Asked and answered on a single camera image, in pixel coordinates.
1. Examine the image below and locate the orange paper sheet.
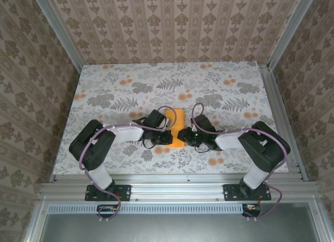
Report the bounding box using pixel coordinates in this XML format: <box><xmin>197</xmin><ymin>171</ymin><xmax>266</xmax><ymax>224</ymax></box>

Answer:
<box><xmin>165</xmin><ymin>108</ymin><xmax>185</xmax><ymax>149</ymax></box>

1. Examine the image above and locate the floral patterned table cover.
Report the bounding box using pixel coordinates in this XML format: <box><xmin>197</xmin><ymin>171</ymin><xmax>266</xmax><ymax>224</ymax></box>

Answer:
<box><xmin>52</xmin><ymin>61</ymin><xmax>291</xmax><ymax>176</ymax></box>

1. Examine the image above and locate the black connector box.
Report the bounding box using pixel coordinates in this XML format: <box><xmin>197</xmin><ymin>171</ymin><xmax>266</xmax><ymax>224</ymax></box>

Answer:
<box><xmin>97</xmin><ymin>204</ymin><xmax>118</xmax><ymax>219</ymax></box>
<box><xmin>242</xmin><ymin>203</ymin><xmax>261</xmax><ymax>217</ymax></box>

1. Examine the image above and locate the grey metal panel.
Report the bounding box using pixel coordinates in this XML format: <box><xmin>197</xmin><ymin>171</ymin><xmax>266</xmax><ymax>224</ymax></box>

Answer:
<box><xmin>39</xmin><ymin>213</ymin><xmax>320</xmax><ymax>242</ymax></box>

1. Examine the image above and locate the long aluminium frame rail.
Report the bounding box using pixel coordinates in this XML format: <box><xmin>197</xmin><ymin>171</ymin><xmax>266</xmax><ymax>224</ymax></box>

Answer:
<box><xmin>36</xmin><ymin>173</ymin><xmax>323</xmax><ymax>203</ymax></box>

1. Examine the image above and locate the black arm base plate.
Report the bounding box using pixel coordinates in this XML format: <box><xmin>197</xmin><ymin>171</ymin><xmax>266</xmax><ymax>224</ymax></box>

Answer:
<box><xmin>223</xmin><ymin>184</ymin><xmax>272</xmax><ymax>202</ymax></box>
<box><xmin>85</xmin><ymin>184</ymin><xmax>132</xmax><ymax>202</ymax></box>

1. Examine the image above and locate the slotted grey cable duct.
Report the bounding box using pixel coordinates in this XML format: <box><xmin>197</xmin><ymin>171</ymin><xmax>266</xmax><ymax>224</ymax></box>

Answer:
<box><xmin>48</xmin><ymin>203</ymin><xmax>261</xmax><ymax>215</ymax></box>

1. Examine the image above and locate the purple cable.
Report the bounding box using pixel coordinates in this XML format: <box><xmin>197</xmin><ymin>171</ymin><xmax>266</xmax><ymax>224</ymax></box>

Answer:
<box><xmin>78</xmin><ymin>105</ymin><xmax>181</xmax><ymax>223</ymax></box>
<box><xmin>191</xmin><ymin>103</ymin><xmax>290</xmax><ymax>222</ymax></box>

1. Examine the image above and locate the short aluminium side rail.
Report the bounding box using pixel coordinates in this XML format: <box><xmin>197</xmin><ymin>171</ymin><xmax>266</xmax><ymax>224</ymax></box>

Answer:
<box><xmin>257</xmin><ymin>62</ymin><xmax>309</xmax><ymax>182</ymax></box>

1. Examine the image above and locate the aluminium corner post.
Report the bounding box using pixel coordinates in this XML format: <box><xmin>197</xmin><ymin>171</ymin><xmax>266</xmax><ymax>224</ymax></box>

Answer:
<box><xmin>266</xmin><ymin>0</ymin><xmax>319</xmax><ymax>72</ymax></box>
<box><xmin>30</xmin><ymin>0</ymin><xmax>83</xmax><ymax>74</ymax></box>

